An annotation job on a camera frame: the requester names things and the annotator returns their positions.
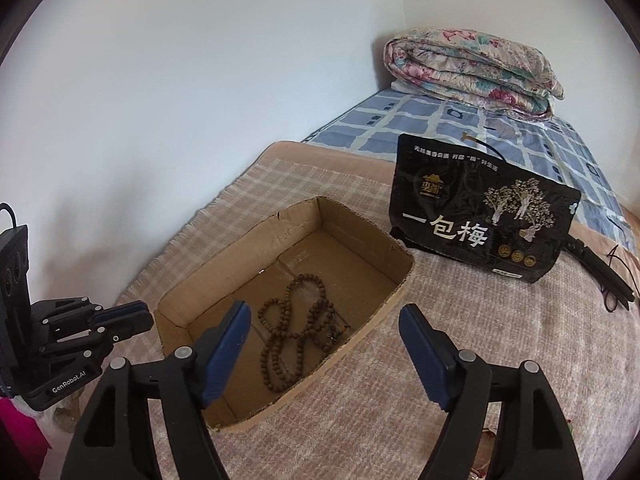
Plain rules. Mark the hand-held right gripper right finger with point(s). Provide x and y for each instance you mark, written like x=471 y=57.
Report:
x=422 y=350

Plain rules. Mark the black hair straightener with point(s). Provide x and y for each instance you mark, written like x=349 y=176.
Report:
x=600 y=270

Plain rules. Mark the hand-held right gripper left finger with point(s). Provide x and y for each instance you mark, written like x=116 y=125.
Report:
x=227 y=350

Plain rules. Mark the folded floral quilt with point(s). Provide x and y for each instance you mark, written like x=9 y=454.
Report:
x=475 y=70

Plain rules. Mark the white pillow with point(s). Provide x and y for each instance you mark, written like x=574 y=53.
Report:
x=400 y=86

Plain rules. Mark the pink cloth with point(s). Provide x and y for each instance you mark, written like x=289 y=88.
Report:
x=20 y=440

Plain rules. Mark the cardboard box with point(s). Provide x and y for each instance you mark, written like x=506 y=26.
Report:
x=350 y=230

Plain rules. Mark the black printed bag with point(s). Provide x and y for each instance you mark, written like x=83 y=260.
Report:
x=450 y=200

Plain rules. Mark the blue checked bed sheet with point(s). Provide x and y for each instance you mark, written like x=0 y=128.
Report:
x=400 y=120

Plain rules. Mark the pink plaid blanket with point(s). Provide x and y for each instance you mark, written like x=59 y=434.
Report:
x=450 y=300

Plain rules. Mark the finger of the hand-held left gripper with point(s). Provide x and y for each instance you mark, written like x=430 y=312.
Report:
x=95 y=342
x=132 y=317

